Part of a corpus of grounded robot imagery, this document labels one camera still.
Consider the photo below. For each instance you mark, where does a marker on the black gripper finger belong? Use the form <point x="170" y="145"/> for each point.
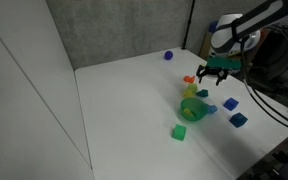
<point x="200" y="72"/>
<point x="221" y="78"/>

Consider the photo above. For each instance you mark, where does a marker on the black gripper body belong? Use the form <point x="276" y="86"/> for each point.
<point x="213" y="70"/>

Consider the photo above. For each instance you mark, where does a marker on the light blue elephant toy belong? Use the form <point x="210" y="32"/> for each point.
<point x="212" y="108"/>

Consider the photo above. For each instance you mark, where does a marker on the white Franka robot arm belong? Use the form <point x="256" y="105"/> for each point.
<point x="229" y="30"/>

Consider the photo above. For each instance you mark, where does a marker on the orange toy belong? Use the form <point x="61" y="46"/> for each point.
<point x="189" y="79"/>

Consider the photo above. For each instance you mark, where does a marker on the lime green toy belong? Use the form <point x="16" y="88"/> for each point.
<point x="192" y="87"/>

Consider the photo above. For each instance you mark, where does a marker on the teal toy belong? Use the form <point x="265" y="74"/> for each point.
<point x="202" y="93"/>

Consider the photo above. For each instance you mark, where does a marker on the yellow star-shaped toy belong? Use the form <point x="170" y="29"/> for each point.
<point x="187" y="94"/>

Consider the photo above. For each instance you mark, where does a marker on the green plastic bowl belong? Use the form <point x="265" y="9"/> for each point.
<point x="194" y="110"/>

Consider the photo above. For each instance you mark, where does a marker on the yellow toy inside bowl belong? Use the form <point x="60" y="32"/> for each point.
<point x="188" y="112"/>

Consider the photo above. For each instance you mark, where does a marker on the brown cardboard box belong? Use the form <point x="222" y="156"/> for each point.
<point x="205" y="45"/>

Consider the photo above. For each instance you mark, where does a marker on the bright blue cube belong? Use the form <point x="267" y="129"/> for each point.
<point x="231" y="104"/>

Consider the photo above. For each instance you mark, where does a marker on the purple ball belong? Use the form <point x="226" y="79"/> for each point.
<point x="168" y="55"/>

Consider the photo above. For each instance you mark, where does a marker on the blue object behind box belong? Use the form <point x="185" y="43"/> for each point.
<point x="213" y="26"/>

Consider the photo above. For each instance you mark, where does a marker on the dark blue cube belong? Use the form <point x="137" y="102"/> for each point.
<point x="238" y="120"/>

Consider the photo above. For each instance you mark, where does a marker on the black tripod pole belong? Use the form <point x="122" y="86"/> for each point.
<point x="188" y="25"/>

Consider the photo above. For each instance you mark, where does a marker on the green cube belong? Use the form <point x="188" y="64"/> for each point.
<point x="179" y="132"/>

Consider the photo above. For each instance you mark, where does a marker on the black office chair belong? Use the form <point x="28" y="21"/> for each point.
<point x="284" y="56"/>

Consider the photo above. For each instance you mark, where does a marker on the black perforated base board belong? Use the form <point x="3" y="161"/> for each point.
<point x="280" y="160"/>

